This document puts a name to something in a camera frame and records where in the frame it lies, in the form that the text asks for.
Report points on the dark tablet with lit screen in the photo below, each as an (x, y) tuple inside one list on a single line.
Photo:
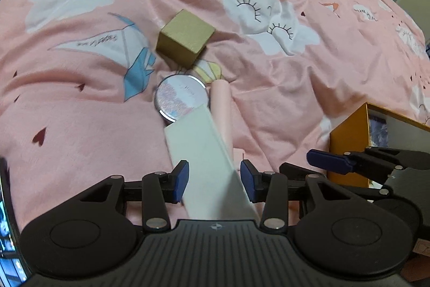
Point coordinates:
[(8, 223)]

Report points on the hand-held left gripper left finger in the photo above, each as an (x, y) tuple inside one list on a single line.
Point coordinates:
[(179, 180)]

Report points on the dark starry printed box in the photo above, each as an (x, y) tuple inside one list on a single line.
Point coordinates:
[(378, 132)]

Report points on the white long box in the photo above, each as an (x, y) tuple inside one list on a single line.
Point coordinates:
[(201, 145)]

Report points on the pink printed bed blanket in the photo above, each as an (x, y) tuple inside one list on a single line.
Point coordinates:
[(84, 105)]

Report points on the pale pink tube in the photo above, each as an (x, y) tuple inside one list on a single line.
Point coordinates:
[(221, 105)]

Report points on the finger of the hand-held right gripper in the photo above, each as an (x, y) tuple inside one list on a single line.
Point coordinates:
[(329, 161), (295, 170)]

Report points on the round silver tin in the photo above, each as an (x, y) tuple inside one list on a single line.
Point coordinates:
[(178, 95)]

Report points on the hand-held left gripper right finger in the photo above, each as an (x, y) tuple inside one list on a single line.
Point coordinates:
[(248, 181)]

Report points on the gold cube box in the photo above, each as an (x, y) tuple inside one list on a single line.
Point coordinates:
[(184, 34)]

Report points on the orange-edged white box container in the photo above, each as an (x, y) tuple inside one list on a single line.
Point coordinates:
[(349, 135)]

